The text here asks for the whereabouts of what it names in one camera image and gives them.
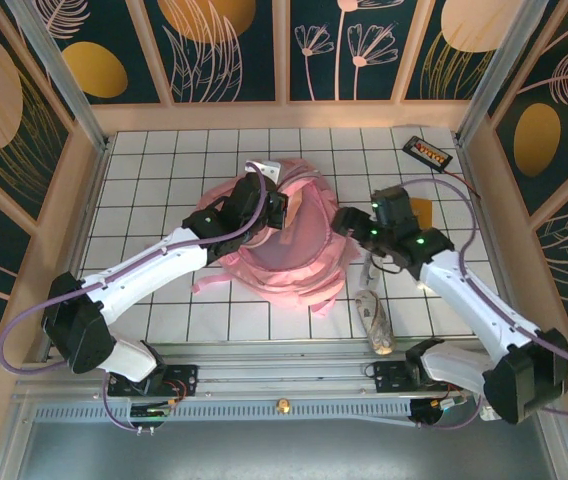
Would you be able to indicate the white printed strip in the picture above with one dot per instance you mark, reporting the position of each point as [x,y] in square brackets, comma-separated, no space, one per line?
[369,272]

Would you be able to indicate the pink student backpack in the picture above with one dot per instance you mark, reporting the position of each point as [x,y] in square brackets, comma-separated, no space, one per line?
[304,250]

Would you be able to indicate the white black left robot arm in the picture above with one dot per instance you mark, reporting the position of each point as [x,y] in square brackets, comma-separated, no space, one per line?
[154,265]

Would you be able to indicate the small brass knob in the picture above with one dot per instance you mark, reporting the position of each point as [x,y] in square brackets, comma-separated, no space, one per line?
[282,406]

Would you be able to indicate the small green-lit circuit board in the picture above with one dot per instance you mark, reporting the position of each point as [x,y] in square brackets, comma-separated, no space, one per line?
[151,412]

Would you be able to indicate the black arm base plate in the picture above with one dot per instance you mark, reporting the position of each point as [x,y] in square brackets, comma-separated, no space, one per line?
[189,380]
[389,377]

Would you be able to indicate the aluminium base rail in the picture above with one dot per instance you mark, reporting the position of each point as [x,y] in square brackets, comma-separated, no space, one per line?
[284,372]

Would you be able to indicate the aluminium frame post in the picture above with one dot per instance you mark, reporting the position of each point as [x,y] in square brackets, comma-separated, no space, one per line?
[55,70]
[501,70]

